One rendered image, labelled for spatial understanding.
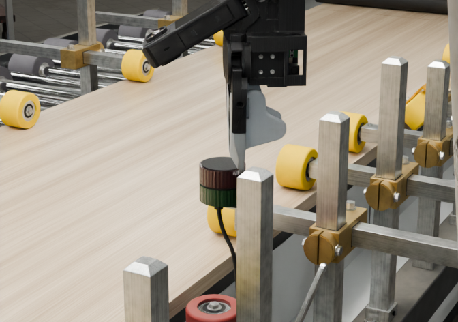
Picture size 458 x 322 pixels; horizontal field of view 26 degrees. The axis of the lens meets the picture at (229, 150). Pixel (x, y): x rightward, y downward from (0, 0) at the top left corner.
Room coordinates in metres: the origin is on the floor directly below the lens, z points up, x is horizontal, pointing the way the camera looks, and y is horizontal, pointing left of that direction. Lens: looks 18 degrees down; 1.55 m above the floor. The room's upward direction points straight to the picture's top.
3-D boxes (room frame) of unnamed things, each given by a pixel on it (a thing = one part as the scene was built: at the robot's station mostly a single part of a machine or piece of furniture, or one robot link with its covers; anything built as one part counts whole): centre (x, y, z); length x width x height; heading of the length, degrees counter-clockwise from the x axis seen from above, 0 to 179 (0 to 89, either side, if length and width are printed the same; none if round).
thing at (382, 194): (1.63, -0.29, 0.95); 0.14 x 0.06 x 0.05; 151
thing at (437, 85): (1.83, -0.40, 0.88); 0.04 x 0.04 x 0.48; 61
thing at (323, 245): (1.41, -0.17, 0.95); 0.14 x 0.06 x 0.05; 151
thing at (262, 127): (1.00, -0.03, 1.24); 0.06 x 0.03 x 0.09; 95
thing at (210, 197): (1.20, 0.01, 1.10); 0.06 x 0.06 x 0.02
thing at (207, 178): (1.20, 0.01, 1.12); 0.06 x 0.06 x 0.02
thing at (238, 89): (0.99, -0.01, 1.29); 0.05 x 0.02 x 0.09; 5
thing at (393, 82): (1.61, -0.28, 0.94); 0.04 x 0.04 x 0.48; 61
